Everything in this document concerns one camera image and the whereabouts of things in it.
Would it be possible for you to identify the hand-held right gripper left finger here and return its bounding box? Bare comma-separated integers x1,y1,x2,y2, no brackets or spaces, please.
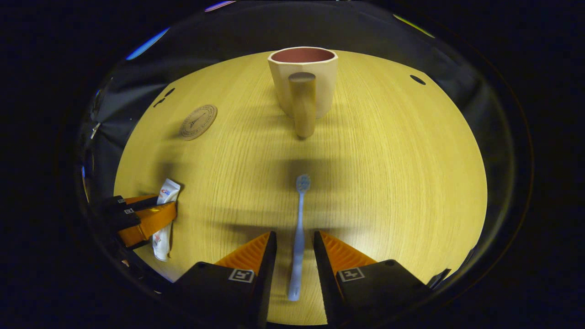
171,231,278,329

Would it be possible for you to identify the wooden desktop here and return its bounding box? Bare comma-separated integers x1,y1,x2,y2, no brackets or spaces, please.
113,49,488,326

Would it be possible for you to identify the cream cup with handle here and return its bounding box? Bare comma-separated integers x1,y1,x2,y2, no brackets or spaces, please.
267,47,339,139

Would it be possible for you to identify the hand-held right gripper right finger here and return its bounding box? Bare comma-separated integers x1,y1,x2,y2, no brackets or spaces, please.
313,231,432,327

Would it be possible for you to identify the white toothpaste tube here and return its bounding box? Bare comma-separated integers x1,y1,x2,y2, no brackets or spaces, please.
152,178,181,262

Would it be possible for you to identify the round cork coaster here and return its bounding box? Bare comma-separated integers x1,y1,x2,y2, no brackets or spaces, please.
179,105,218,141

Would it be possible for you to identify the light blue toothbrush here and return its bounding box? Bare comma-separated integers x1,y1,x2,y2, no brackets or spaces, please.
287,174,311,302

